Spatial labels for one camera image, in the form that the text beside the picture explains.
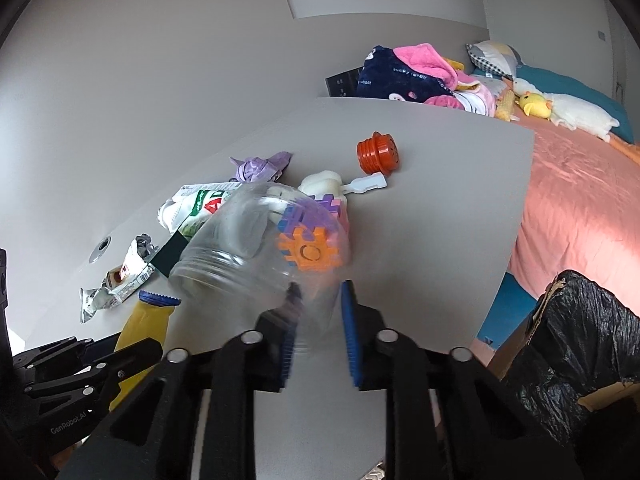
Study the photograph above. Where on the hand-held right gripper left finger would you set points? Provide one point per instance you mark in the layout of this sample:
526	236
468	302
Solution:
287	345

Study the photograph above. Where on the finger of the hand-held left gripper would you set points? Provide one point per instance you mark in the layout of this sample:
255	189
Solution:
55	357
115	365

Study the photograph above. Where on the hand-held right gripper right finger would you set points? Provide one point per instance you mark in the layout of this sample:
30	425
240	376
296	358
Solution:
351	345

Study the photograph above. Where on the yellow pouch with blue cap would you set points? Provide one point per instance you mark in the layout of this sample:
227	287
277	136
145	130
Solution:
145	325

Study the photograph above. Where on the snack wrapper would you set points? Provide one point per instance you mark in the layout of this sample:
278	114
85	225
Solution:
125	275

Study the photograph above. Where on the orange gear toy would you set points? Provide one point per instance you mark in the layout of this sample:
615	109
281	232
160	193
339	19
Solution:
307	252

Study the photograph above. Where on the dark green card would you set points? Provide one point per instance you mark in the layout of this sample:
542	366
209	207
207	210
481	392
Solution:
167	257

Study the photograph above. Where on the clear plastic jar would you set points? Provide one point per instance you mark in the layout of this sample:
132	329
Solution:
225	240

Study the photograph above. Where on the purple gear toy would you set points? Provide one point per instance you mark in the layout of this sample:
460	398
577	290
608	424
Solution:
320	210

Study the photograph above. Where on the cardboard box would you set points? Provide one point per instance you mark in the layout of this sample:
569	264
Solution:
515	352

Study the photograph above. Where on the white green label pouch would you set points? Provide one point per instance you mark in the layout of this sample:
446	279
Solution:
192	207

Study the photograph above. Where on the orange ribbed bottle cap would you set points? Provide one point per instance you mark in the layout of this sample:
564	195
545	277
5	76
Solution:
380	152

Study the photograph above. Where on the black-lined trash bin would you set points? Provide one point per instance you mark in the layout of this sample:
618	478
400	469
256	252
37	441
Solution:
585	340

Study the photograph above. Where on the round desk grommet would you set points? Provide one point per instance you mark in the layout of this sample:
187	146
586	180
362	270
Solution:
100	249

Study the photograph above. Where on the purple plastic bag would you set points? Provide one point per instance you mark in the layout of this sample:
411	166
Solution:
260	167

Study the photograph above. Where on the bed with pink sheet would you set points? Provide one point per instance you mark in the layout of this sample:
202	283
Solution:
575	210

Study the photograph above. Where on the black socket panel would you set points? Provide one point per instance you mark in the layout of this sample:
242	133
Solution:
342	82

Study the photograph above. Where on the navy printed blanket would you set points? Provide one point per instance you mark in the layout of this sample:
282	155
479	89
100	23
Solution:
385	72

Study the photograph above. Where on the pink white printed cloth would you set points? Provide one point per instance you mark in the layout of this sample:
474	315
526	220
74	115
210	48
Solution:
472	97

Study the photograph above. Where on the yellow corn plush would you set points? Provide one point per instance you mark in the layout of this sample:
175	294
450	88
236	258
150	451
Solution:
505	105

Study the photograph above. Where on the pink fleece blanket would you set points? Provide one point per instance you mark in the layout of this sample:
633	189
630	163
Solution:
422	60

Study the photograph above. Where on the yellow duck plush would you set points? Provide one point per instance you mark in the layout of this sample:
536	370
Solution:
534	105

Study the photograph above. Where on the grey checked pillow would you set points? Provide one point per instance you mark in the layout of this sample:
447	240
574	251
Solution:
492	57

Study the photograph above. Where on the white goose plush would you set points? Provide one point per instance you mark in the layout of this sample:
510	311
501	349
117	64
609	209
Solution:
580	112

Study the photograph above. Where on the white plush goose toy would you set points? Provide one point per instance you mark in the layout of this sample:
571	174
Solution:
575	87

